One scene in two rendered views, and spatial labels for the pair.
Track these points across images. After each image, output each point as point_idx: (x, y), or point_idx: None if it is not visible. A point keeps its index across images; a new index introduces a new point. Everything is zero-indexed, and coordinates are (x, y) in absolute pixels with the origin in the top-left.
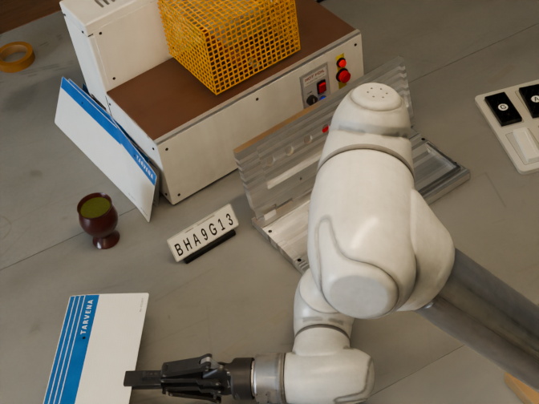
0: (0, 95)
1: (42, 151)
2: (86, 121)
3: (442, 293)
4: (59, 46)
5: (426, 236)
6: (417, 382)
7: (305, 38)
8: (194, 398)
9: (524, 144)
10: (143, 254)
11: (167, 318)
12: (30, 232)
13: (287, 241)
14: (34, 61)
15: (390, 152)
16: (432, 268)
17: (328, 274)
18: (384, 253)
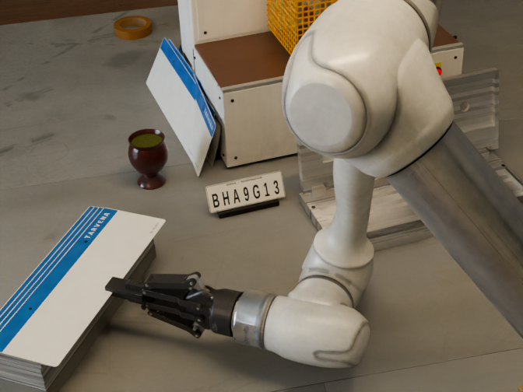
0: (107, 54)
1: (124, 103)
2: (172, 79)
3: (426, 160)
4: (177, 28)
5: (418, 80)
6: (417, 376)
7: None
8: (173, 325)
9: None
10: (181, 201)
11: (180, 258)
12: (82, 160)
13: (328, 219)
14: (149, 35)
15: (407, 1)
16: (417, 117)
17: (293, 82)
18: (359, 68)
